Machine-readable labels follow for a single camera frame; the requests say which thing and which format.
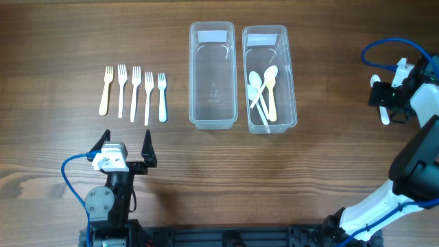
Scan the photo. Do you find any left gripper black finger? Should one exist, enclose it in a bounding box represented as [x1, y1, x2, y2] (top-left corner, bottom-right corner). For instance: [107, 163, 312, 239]
[141, 130, 157, 167]
[89, 129, 110, 153]

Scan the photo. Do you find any white plastic spoon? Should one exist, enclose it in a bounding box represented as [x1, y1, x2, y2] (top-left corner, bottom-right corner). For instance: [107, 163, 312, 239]
[370, 75, 390, 125]
[249, 71, 269, 119]
[247, 84, 271, 134]
[250, 65, 278, 108]

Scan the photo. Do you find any white plastic fork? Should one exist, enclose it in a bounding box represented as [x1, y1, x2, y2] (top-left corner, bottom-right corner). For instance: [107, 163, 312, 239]
[117, 64, 128, 119]
[130, 66, 141, 122]
[144, 71, 154, 126]

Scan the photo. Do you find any light blue plastic fork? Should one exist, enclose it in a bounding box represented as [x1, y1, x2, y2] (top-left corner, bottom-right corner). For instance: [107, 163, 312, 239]
[158, 73, 167, 122]

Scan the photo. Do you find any yellow plastic spoon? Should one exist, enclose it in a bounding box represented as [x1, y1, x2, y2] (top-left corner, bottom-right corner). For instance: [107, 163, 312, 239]
[266, 78, 277, 122]

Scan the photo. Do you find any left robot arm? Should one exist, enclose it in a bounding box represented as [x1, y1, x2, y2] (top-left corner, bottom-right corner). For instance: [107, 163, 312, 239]
[78, 130, 157, 247]

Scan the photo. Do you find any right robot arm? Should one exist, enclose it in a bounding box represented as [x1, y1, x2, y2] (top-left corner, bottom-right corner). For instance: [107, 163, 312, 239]
[318, 54, 438, 246]

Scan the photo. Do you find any left clear plastic container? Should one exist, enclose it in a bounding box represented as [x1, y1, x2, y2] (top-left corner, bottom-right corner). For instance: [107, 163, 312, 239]
[189, 21, 238, 130]

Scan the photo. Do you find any clear plastic container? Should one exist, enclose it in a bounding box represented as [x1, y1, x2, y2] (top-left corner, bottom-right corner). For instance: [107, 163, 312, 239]
[189, 21, 238, 130]
[242, 25, 298, 134]

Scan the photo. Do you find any right clear plastic container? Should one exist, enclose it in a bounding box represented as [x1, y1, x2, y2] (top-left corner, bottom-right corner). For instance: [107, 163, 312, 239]
[242, 25, 298, 134]

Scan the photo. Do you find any yellow plastic fork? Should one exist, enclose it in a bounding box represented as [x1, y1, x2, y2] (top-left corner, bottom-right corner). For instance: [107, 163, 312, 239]
[99, 66, 114, 116]

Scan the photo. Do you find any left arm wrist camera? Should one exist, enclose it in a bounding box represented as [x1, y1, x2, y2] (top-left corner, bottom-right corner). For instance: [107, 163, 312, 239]
[92, 141, 129, 172]

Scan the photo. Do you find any left blue cable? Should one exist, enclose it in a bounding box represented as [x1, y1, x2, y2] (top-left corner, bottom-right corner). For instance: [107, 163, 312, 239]
[60, 150, 102, 247]

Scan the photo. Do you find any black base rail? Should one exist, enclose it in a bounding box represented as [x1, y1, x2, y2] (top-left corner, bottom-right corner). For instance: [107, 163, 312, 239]
[78, 224, 383, 247]

